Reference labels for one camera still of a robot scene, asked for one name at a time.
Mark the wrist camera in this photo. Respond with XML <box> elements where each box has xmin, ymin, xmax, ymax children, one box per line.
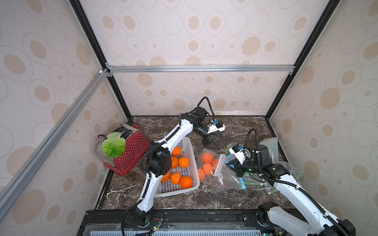
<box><xmin>207</xmin><ymin>120</ymin><xmax>225</xmax><ymax>134</ymax></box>
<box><xmin>228</xmin><ymin>145</ymin><xmax>252</xmax><ymax>164</ymax></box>

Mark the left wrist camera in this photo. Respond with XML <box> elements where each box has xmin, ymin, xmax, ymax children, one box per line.
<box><xmin>207</xmin><ymin>120</ymin><xmax>225</xmax><ymax>134</ymax></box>

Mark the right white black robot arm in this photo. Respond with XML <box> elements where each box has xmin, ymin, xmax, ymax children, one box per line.
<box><xmin>226</xmin><ymin>139</ymin><xmax>356</xmax><ymax>236</ymax></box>

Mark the red dotted toaster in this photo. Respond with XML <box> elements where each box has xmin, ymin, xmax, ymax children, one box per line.
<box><xmin>96</xmin><ymin>124</ymin><xmax>150</xmax><ymax>176</ymax></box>

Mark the green-edged zip-top bag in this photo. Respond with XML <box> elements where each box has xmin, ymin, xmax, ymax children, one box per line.
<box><xmin>245</xmin><ymin>161</ymin><xmax>303</xmax><ymax>193</ymax></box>

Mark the clear zip-top bag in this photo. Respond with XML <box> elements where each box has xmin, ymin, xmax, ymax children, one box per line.
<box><xmin>196</xmin><ymin>149</ymin><xmax>247</xmax><ymax>189</ymax></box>

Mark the green zip-top bag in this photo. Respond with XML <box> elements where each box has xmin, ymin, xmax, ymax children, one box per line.
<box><xmin>225</xmin><ymin>138</ymin><xmax>279</xmax><ymax>165</ymax></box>

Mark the green plastic leaf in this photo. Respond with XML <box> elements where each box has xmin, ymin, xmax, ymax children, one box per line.
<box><xmin>101</xmin><ymin>132</ymin><xmax>126</xmax><ymax>159</ymax></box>

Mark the orange taken out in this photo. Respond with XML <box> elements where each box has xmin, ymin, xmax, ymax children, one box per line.
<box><xmin>170</xmin><ymin>172</ymin><xmax>181</xmax><ymax>185</ymax></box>
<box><xmin>171</xmin><ymin>156</ymin><xmax>179</xmax><ymax>169</ymax></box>
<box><xmin>179</xmin><ymin>157</ymin><xmax>191</xmax><ymax>168</ymax></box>
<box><xmin>180</xmin><ymin>176</ymin><xmax>193</xmax><ymax>189</ymax></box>
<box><xmin>172</xmin><ymin>147</ymin><xmax>183</xmax><ymax>156</ymax></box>
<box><xmin>160</xmin><ymin>171</ymin><xmax>171</xmax><ymax>183</ymax></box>

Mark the diagonal aluminium rail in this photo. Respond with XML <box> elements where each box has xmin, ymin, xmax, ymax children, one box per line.
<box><xmin>1</xmin><ymin>68</ymin><xmax>109</xmax><ymax>221</ymax></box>

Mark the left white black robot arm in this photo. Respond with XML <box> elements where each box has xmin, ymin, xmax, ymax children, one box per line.
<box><xmin>126</xmin><ymin>96</ymin><xmax>225</xmax><ymax>227</ymax></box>

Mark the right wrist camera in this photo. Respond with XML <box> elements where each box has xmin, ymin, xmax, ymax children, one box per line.
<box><xmin>228</xmin><ymin>145</ymin><xmax>252</xmax><ymax>164</ymax></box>

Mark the white perforated plastic basket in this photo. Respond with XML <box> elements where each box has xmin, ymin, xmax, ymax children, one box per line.
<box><xmin>155</xmin><ymin>137</ymin><xmax>200</xmax><ymax>198</ymax></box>

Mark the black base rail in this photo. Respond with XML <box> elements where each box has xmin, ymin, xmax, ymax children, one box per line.
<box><xmin>76</xmin><ymin>209</ymin><xmax>280</xmax><ymax>236</ymax></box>

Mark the horizontal aluminium rail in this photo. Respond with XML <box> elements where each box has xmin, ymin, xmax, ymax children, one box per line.
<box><xmin>100</xmin><ymin>65</ymin><xmax>295</xmax><ymax>75</ymax></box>

